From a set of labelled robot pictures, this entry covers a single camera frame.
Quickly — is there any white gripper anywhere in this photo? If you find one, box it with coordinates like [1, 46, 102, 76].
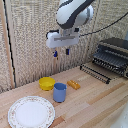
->
[45, 28, 81, 59]

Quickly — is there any orange bread loaf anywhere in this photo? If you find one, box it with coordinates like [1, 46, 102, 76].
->
[66, 79, 81, 91]

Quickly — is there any yellow bowl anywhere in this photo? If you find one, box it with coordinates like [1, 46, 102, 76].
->
[38, 76, 57, 92]

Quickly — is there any blue cup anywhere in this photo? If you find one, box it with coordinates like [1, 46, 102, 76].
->
[52, 82, 68, 103]

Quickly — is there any black toaster oven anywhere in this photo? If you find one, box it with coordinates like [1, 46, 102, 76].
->
[91, 37, 128, 80]

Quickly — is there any white floral rim plate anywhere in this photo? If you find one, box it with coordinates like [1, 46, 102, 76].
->
[7, 95, 56, 128]

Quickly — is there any black wire oven rack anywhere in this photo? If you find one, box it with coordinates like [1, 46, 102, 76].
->
[79, 63, 112, 85]

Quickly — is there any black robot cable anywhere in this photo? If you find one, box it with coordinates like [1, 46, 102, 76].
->
[79, 11, 128, 38]

